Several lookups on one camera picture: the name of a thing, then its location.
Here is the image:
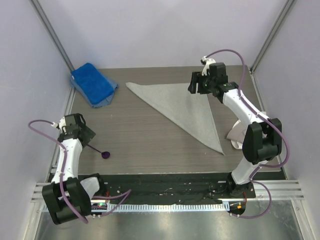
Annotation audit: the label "grey cloth napkin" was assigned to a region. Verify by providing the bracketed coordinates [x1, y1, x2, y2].
[126, 82, 224, 154]

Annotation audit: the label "purple metal spoon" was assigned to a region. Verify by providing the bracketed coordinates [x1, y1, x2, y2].
[87, 144, 111, 159]

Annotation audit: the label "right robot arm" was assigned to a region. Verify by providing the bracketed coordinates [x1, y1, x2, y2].
[188, 58, 282, 198]

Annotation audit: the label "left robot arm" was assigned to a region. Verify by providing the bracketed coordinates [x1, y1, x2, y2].
[41, 113, 107, 225]

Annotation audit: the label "blue folded towel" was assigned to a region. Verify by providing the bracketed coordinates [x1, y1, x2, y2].
[70, 63, 119, 108]

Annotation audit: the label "grey cloth pile in bowl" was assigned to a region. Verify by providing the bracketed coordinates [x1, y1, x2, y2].
[226, 120, 247, 150]

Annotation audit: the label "light blue mesh cloth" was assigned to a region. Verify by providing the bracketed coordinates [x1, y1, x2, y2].
[70, 77, 119, 108]

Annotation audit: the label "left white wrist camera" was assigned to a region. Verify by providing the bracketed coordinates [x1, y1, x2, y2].
[51, 116, 67, 131]

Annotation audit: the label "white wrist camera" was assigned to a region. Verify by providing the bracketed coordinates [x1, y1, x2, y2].
[51, 116, 67, 131]
[200, 56, 216, 76]

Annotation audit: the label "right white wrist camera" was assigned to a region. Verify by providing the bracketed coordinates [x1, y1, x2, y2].
[200, 56, 216, 76]

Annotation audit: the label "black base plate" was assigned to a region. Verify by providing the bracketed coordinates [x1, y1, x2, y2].
[101, 173, 256, 205]

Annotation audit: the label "white slotted cable duct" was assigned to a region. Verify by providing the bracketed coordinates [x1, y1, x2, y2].
[89, 202, 230, 213]

